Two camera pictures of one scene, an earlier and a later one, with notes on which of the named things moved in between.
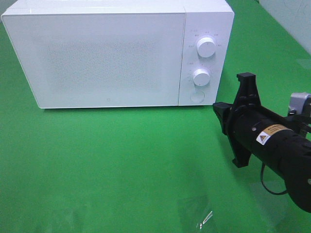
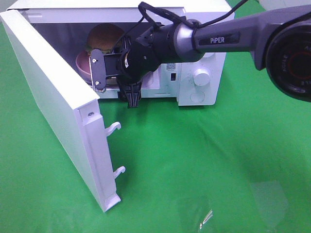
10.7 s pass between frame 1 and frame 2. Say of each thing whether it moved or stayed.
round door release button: stayed
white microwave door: moved
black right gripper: moved
